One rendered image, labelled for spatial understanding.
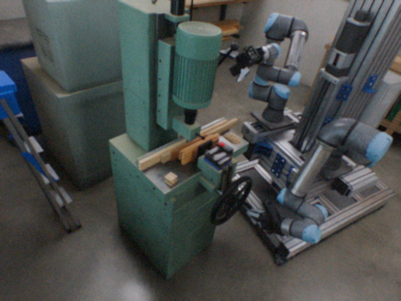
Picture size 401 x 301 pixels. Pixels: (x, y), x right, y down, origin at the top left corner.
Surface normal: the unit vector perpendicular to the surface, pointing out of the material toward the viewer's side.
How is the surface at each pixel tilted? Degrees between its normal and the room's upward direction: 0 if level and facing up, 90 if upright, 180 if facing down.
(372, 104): 90
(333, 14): 90
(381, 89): 90
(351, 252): 0
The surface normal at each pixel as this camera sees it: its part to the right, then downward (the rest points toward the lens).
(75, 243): 0.12, -0.76
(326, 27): -0.72, 0.38
